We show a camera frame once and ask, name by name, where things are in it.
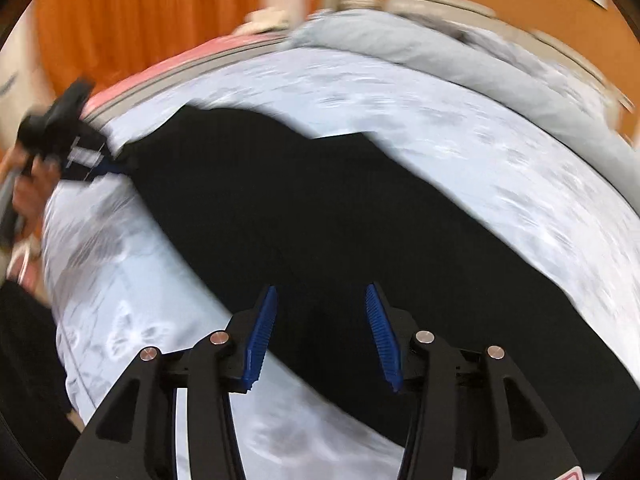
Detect pink topped bench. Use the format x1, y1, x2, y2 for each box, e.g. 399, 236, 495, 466
82, 32, 286, 127

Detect grey folded duvet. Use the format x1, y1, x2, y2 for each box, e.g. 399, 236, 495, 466
285, 10, 639, 208

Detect butterfly pattern bed cover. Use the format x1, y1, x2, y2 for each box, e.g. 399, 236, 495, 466
41, 45, 640, 480

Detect cream plush toy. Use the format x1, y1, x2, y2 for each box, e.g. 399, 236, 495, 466
231, 6, 290, 36

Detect person's left hand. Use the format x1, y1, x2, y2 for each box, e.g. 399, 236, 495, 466
1, 142, 61, 237

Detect orange curtain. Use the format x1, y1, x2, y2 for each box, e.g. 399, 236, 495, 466
35, 0, 259, 94

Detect black pants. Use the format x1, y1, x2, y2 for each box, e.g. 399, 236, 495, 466
117, 106, 639, 479

